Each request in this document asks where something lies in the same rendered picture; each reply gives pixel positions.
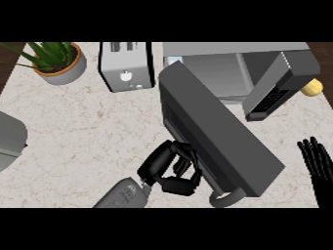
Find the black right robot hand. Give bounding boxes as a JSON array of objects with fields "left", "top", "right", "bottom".
[{"left": 297, "top": 136, "right": 333, "bottom": 209}]

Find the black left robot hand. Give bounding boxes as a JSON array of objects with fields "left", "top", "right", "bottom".
[{"left": 136, "top": 139, "right": 205, "bottom": 197}]

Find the grey microwave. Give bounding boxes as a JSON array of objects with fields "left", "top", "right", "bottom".
[{"left": 162, "top": 42, "right": 322, "bottom": 123}]

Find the yellow rounded object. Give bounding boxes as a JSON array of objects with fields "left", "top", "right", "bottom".
[{"left": 300, "top": 78, "right": 325, "bottom": 98}]

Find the silver toaster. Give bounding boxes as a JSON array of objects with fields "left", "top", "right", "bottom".
[{"left": 98, "top": 42, "right": 158, "bottom": 94}]

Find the green potted plant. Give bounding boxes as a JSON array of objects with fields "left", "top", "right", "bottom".
[{"left": 0, "top": 42, "right": 89, "bottom": 87}]

